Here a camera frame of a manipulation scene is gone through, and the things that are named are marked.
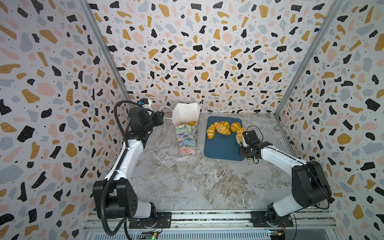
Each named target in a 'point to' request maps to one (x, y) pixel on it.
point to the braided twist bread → (240, 131)
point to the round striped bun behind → (224, 125)
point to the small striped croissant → (210, 131)
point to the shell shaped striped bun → (234, 126)
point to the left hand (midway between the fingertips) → (163, 109)
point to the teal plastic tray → (221, 147)
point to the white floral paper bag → (185, 118)
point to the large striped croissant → (221, 130)
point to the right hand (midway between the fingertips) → (242, 147)
